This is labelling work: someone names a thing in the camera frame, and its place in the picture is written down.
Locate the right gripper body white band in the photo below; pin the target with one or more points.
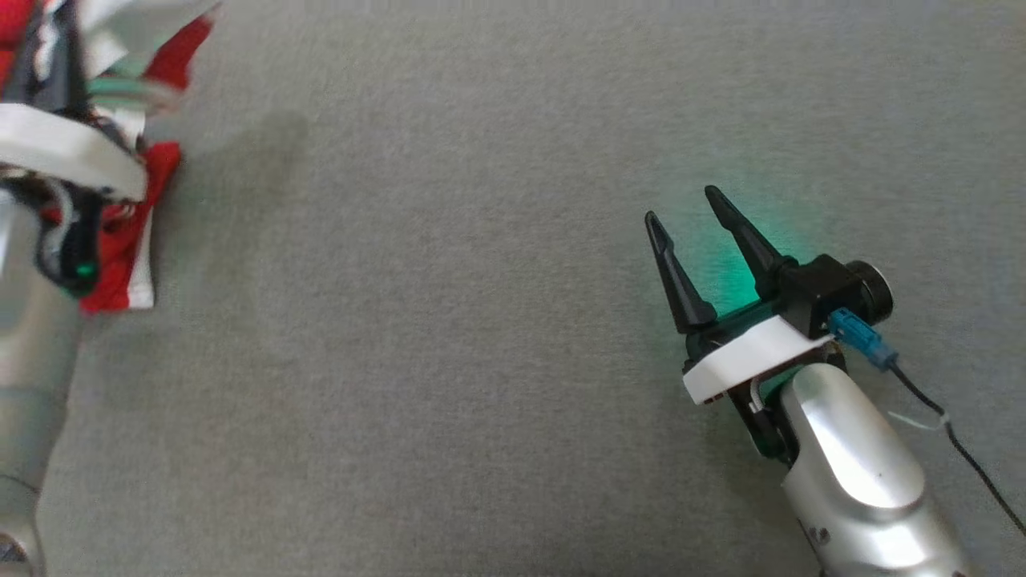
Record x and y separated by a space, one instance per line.
753 357

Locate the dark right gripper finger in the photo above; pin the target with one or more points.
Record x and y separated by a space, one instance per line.
677 276
745 236

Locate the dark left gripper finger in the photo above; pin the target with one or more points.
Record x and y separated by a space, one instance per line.
36 64
74 64

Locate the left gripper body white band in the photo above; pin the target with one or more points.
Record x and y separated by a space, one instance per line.
64 152

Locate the red and white garment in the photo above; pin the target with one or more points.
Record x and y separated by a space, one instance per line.
120 256

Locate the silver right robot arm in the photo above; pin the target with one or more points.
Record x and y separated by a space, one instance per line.
858 465

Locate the large grey sofa seat cushion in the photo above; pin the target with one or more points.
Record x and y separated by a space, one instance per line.
441 336

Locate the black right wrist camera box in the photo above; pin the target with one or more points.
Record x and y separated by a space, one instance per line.
834 288

